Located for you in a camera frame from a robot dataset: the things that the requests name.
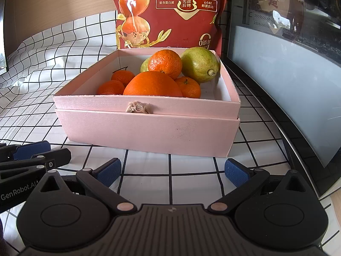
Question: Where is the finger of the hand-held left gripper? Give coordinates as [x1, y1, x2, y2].
[0, 140, 52, 162]
[0, 148, 72, 181]

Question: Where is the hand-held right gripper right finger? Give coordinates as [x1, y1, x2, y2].
[208, 158, 307, 215]

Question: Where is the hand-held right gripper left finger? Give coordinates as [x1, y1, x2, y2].
[40, 158, 137, 215]

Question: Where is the pink cardboard box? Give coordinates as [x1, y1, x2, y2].
[52, 48, 241, 158]

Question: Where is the small mandarin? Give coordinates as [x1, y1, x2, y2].
[174, 76, 201, 99]
[96, 80, 126, 96]

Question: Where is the large orange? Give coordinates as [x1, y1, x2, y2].
[123, 71, 183, 98]

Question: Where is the green pear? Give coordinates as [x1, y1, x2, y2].
[140, 57, 152, 73]
[181, 47, 220, 84]

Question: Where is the white black-grid cloth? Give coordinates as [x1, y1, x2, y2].
[0, 11, 332, 256]

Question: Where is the glass-sided computer case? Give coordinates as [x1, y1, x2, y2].
[225, 0, 341, 199]

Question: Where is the red snack bag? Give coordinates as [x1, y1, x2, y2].
[111, 0, 231, 58]

